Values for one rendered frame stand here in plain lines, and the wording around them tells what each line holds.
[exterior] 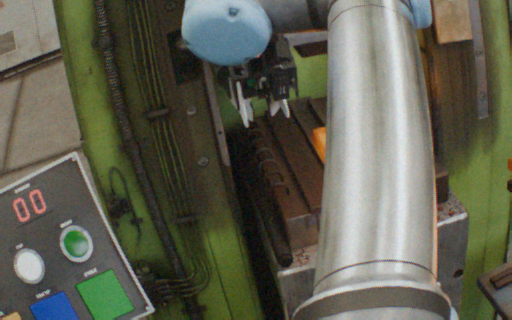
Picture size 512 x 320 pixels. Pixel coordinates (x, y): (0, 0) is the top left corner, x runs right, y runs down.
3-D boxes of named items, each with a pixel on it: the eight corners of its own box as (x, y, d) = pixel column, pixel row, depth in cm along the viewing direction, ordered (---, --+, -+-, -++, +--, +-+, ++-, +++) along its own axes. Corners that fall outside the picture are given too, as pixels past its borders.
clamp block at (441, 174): (449, 200, 118) (450, 171, 116) (413, 213, 118) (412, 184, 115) (429, 172, 129) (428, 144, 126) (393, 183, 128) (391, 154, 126)
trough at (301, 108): (370, 194, 114) (369, 187, 113) (341, 202, 114) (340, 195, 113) (311, 101, 151) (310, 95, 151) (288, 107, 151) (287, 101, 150)
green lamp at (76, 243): (93, 258, 95) (83, 235, 93) (68, 262, 95) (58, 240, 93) (93, 247, 98) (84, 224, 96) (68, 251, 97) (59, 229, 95)
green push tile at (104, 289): (135, 309, 96) (112, 268, 97) (99, 327, 93) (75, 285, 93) (133, 308, 98) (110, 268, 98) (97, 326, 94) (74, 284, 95)
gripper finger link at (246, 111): (237, 151, 86) (236, 102, 79) (227, 115, 90) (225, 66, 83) (262, 147, 87) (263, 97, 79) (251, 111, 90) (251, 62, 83)
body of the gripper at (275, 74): (235, 115, 78) (223, 42, 68) (220, 63, 83) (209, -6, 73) (301, 100, 79) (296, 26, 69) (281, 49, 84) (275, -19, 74)
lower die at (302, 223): (396, 219, 118) (394, 179, 114) (290, 250, 116) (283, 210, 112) (336, 125, 155) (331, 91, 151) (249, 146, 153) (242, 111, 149)
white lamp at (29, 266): (44, 280, 90) (34, 259, 89) (22, 283, 90) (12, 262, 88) (45, 269, 93) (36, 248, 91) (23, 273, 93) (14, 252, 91)
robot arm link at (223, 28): (300, -1, 50) (302, -69, 56) (164, 17, 53) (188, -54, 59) (319, 65, 56) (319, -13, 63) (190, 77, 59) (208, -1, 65)
